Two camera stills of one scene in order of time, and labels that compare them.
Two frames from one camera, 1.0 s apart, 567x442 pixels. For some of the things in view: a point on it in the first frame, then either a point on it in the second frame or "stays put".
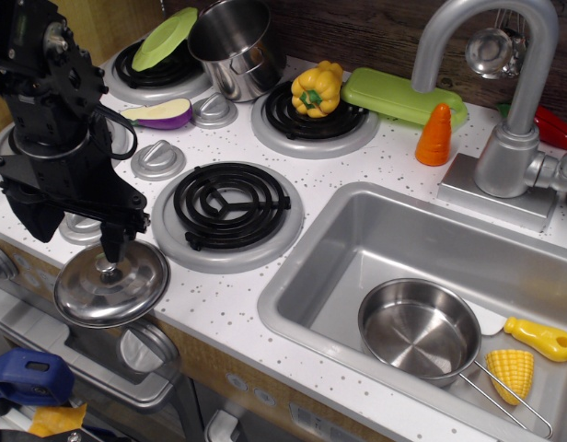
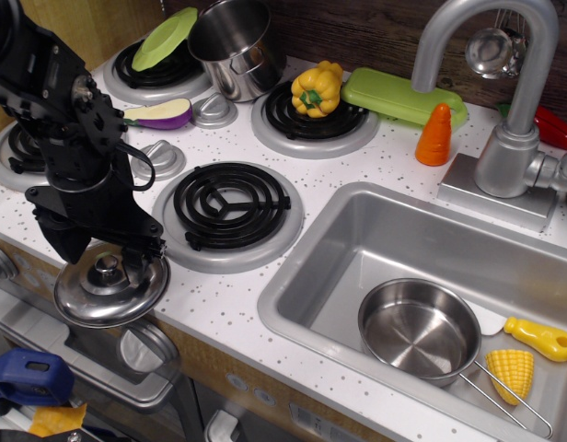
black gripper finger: (114, 238) → (134, 262)
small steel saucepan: (428, 332) stays put
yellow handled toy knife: (554, 344) stays put
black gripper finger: (42, 222) → (69, 238)
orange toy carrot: (434, 145) stays put
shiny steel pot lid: (94, 293) stays put
